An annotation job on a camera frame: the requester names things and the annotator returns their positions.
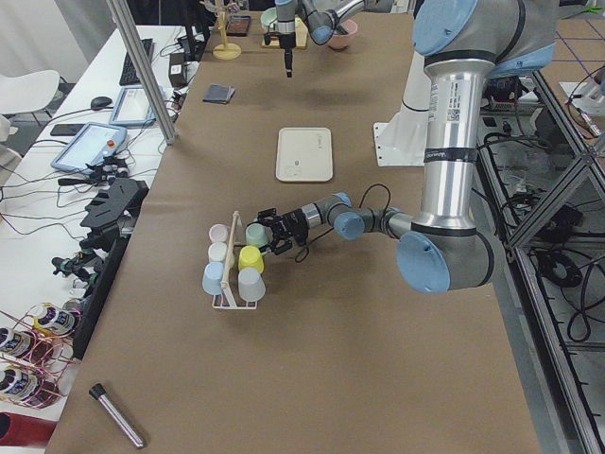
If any black tool holder stand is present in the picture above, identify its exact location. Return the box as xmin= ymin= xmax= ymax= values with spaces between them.
xmin=52 ymin=178 xmax=149 ymax=359

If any pink bowl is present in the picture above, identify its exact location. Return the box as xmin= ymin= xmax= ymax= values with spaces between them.
xmin=327 ymin=19 xmax=358 ymax=50

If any yellow cup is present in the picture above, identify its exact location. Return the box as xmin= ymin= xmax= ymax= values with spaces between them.
xmin=238 ymin=245 xmax=265 ymax=273

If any aluminium frame post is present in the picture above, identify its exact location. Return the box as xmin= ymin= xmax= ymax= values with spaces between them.
xmin=106 ymin=0 xmax=177 ymax=145

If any white cup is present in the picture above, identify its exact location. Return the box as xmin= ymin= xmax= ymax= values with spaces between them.
xmin=207 ymin=242 xmax=229 ymax=262

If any black computer mouse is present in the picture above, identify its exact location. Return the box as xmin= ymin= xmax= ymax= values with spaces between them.
xmin=90 ymin=96 xmax=112 ymax=111

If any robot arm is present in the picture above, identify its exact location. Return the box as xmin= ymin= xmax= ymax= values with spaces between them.
xmin=256 ymin=1 xmax=560 ymax=293
xmin=254 ymin=1 xmax=392 ymax=263

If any cream rabbit tray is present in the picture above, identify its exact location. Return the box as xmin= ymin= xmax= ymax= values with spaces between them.
xmin=275 ymin=127 xmax=333 ymax=183

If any pink cup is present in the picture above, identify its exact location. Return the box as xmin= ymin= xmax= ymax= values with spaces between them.
xmin=208 ymin=223 xmax=231 ymax=243

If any blue teach pendant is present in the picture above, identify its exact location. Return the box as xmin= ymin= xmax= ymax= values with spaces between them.
xmin=109 ymin=85 xmax=155 ymax=128
xmin=50 ymin=122 xmax=128 ymax=173

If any grey folded cloth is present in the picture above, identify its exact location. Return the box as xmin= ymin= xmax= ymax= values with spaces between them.
xmin=202 ymin=83 xmax=236 ymax=104

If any green bowl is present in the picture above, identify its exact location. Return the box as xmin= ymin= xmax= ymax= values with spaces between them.
xmin=260 ymin=8 xmax=277 ymax=31

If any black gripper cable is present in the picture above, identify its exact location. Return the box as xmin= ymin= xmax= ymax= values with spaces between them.
xmin=295 ymin=183 xmax=393 ymax=264

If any dark brown box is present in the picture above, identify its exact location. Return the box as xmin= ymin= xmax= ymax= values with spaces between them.
xmin=168 ymin=52 xmax=188 ymax=88

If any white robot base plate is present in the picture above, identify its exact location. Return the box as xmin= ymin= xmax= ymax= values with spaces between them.
xmin=373 ymin=52 xmax=431 ymax=166

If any black keyboard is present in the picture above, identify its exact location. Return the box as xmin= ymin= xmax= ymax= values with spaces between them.
xmin=118 ymin=37 xmax=156 ymax=87

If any grey cup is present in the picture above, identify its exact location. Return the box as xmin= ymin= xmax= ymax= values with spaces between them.
xmin=238 ymin=267 xmax=266 ymax=303

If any green cup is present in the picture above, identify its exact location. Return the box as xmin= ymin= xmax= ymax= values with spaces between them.
xmin=245 ymin=222 xmax=269 ymax=248

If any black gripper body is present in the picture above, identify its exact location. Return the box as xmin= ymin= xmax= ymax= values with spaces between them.
xmin=276 ymin=209 xmax=308 ymax=246

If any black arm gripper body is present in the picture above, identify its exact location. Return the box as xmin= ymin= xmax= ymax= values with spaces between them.
xmin=264 ymin=31 xmax=296 ymax=79

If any metal cylinder tube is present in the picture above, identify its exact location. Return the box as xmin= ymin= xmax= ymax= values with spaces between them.
xmin=89 ymin=383 xmax=147 ymax=449

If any dark brown tray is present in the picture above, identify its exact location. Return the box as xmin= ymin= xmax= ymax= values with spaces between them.
xmin=227 ymin=15 xmax=251 ymax=37

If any white chair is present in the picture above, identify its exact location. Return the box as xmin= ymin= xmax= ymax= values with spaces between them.
xmin=1 ymin=70 xmax=60 ymax=125

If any white wire cup rack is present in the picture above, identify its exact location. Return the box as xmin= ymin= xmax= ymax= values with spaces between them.
xmin=212 ymin=210 xmax=258 ymax=310

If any wooden mug tree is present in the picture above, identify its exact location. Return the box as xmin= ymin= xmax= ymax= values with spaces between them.
xmin=200 ymin=1 xmax=241 ymax=61

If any light blue cup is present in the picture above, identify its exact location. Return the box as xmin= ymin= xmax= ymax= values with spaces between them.
xmin=201 ymin=262 xmax=224 ymax=296

